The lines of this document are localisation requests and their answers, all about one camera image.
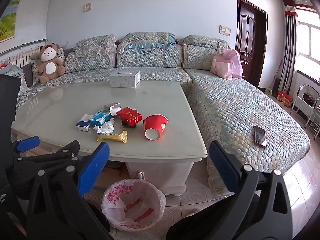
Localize quilted sofa back cushion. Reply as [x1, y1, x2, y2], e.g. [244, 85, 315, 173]
[72, 35, 118, 58]
[117, 32, 177, 53]
[178, 35, 232, 51]

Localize wall poster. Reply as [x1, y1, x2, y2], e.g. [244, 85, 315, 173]
[0, 0, 22, 42]

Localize metal wall pipe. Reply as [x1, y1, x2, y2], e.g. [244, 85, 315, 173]
[0, 38, 48, 56]

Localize white wire rack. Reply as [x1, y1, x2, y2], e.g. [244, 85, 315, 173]
[306, 104, 320, 141]

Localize crumpled white tissue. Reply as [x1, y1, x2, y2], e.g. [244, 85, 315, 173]
[94, 119, 115, 134]

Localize pink plastic bag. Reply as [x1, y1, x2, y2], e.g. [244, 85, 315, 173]
[223, 49, 243, 79]

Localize brown teddy bear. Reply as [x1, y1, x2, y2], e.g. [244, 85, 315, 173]
[37, 42, 66, 84]

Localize white glass-top coffee table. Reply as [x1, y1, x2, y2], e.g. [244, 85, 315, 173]
[11, 81, 208, 197]

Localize white round trash bin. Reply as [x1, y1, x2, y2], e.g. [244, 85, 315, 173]
[101, 179, 167, 232]

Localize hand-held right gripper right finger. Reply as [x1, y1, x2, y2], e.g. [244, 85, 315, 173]
[208, 141, 292, 240]

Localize red round packet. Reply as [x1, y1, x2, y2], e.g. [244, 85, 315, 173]
[143, 114, 169, 140]

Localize red cigarette box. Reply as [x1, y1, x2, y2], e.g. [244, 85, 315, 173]
[116, 107, 142, 127]

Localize white metal folding cradle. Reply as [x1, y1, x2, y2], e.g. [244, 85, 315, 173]
[291, 84, 320, 121]

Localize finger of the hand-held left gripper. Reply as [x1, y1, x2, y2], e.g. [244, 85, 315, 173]
[12, 136, 40, 157]
[14, 140, 81, 178]

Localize white medicine box blue stripe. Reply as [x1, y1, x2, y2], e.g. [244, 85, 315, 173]
[75, 114, 92, 132]

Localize gold snack wrapper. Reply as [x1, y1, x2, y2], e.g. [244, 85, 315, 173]
[97, 130, 128, 144]

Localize red gift box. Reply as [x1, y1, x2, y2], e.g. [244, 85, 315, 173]
[277, 91, 293, 108]

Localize person's black pants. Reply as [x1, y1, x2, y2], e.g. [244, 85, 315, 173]
[165, 211, 227, 240]

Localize striped curtain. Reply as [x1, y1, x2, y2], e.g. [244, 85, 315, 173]
[278, 0, 299, 96]

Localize gold and white small box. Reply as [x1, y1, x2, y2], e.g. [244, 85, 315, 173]
[104, 102, 122, 116]

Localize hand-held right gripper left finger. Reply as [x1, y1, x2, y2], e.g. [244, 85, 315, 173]
[26, 142, 113, 240]

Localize light blue medicine box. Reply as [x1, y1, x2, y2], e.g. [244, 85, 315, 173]
[88, 110, 113, 127]

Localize grey cloth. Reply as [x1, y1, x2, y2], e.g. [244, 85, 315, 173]
[0, 64, 26, 81]

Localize white radiator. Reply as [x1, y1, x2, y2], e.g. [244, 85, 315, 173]
[9, 46, 44, 67]

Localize broom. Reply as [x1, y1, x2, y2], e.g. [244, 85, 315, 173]
[266, 60, 284, 95]

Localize patterned tissue box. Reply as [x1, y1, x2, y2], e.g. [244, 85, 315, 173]
[110, 71, 140, 88]

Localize red printed plastic bin liner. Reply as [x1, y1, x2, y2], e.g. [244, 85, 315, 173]
[101, 179, 167, 232]

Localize dark wooden door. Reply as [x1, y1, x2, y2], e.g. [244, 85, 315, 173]
[235, 0, 268, 87]

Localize window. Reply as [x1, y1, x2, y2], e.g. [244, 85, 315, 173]
[296, 21, 320, 67]

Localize pink smartphone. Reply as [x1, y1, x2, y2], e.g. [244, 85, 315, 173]
[254, 126, 267, 148]

